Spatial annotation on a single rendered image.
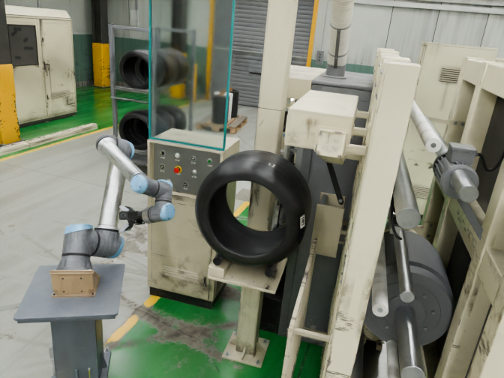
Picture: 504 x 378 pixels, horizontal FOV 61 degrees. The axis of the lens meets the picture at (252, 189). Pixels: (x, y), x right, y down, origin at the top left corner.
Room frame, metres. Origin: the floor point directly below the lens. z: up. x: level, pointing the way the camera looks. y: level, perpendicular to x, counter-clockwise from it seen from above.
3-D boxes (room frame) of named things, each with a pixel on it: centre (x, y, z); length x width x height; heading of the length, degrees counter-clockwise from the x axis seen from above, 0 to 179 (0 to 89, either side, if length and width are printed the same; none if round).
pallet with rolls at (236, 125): (8.95, 0.75, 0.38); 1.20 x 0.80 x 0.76; 171
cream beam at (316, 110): (1.88, -0.29, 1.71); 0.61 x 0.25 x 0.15; 167
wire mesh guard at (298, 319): (1.77, -0.30, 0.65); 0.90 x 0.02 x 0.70; 167
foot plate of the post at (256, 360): (2.32, -0.07, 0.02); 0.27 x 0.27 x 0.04; 77
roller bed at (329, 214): (2.19, -0.45, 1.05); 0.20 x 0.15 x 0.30; 167
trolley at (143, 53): (6.03, 1.48, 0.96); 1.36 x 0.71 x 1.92; 163
